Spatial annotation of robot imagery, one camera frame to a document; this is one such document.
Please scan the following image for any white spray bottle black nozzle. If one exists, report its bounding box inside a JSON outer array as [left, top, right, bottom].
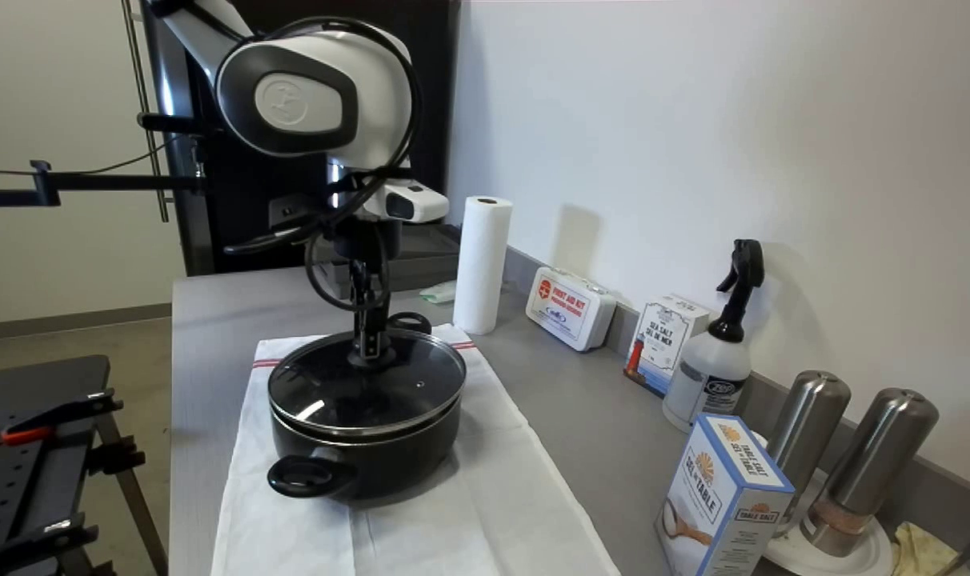
[[662, 241, 765, 428]]

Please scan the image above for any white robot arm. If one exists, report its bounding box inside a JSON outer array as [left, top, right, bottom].
[[145, 0, 415, 369]]

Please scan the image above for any steel salt grinder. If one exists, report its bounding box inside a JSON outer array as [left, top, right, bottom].
[[768, 370, 850, 488]]

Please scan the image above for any black clamp red handle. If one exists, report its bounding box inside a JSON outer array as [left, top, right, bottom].
[[0, 389, 122, 444]]

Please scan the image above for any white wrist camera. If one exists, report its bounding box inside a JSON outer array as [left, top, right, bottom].
[[357, 179, 448, 225]]

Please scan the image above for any black cooking pot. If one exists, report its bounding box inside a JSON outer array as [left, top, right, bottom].
[[265, 404, 461, 503]]

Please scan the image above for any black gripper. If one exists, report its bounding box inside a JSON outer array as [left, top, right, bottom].
[[333, 221, 398, 365]]

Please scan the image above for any steel pepper grinder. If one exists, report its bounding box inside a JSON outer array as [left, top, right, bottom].
[[807, 386, 937, 541]]

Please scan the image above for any white blue salt box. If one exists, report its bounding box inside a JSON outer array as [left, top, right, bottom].
[[661, 416, 795, 576]]

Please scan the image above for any white carton box red label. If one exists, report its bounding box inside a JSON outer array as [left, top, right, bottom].
[[623, 294, 715, 395]]

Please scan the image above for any white striped kitchen towel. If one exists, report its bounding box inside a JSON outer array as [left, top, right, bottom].
[[211, 326, 618, 576]]

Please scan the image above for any glass pot lid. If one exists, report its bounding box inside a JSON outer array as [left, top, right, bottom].
[[268, 334, 466, 438]]

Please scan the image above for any white paper towel roll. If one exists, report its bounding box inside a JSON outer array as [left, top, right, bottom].
[[456, 195, 512, 334]]

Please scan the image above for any white tissue box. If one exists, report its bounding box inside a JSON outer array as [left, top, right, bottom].
[[525, 264, 616, 353]]

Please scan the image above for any white plate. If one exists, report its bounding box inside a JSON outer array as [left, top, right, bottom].
[[765, 519, 896, 576]]

